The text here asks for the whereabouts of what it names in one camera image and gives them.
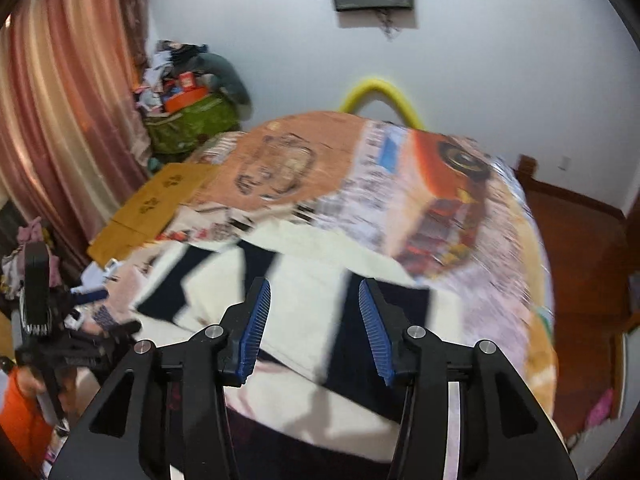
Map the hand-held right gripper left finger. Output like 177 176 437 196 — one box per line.
47 276 273 480

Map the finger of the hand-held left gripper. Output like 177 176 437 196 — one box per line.
65 320 142 361
70 285 111 306

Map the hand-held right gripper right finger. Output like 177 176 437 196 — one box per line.
358 277 578 480

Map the cream and black striped sweater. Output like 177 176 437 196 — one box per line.
131 230 463 480

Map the pile of pink clothes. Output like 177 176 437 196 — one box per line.
2 217 58 301

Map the wooden lap desk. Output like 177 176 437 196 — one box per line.
87 162 221 266

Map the orange plastic container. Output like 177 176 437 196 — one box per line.
0 367 53 476

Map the printed bed sheet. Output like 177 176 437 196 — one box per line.
75 110 560 480

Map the pink and gold curtain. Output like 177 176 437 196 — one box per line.
0 0 156 271

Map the green fabric storage bin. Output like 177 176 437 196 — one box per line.
145 95 241 156

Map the orange box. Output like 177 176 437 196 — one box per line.
162 86 208 113

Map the pink cloth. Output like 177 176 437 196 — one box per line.
585 387 616 428

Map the yellow foam tube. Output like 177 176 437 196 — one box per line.
339 75 426 130

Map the black monitor cable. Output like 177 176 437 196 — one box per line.
377 7 401 38

